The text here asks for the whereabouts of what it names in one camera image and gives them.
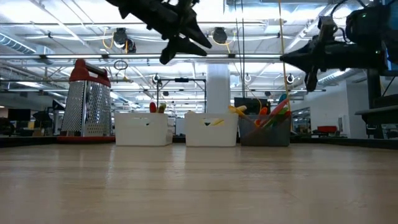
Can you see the green silicone spatula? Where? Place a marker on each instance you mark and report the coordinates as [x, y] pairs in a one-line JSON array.
[[280, 117]]

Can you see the computer monitor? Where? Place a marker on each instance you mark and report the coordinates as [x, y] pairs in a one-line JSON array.
[[393, 72]]

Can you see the black aluminium table frame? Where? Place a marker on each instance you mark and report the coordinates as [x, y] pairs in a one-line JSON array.
[[31, 141]]

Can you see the steel box grater red trim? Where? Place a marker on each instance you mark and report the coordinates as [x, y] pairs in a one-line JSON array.
[[87, 109]]

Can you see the grey plastic bin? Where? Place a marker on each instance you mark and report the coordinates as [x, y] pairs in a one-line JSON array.
[[267, 137]]

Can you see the red silicone spatula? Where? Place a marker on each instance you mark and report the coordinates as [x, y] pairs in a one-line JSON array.
[[288, 114]]

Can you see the white plastic bin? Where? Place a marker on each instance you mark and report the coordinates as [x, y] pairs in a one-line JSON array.
[[199, 133], [143, 130]]

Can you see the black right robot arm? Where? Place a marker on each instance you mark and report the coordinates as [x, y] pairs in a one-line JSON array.
[[367, 25]]

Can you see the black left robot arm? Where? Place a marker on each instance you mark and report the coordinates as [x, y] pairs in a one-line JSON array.
[[133, 7]]

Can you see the black square screen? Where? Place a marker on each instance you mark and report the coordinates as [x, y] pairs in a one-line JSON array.
[[248, 104]]

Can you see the black rig frame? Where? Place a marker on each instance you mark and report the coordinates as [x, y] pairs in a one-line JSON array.
[[182, 80]]

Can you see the grey desk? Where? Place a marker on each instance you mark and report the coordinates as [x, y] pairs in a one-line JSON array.
[[379, 115]]

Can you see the red box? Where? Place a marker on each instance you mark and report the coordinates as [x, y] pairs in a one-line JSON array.
[[326, 129]]

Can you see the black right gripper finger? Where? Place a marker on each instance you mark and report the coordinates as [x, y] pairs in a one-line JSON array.
[[297, 64], [295, 54]]

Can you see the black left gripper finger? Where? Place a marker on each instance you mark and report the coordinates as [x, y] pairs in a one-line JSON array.
[[199, 34], [191, 48]]

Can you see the black monitor mount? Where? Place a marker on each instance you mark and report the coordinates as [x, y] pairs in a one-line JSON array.
[[373, 87]]

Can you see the white round pillar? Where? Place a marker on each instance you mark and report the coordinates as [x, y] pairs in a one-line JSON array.
[[218, 90]]

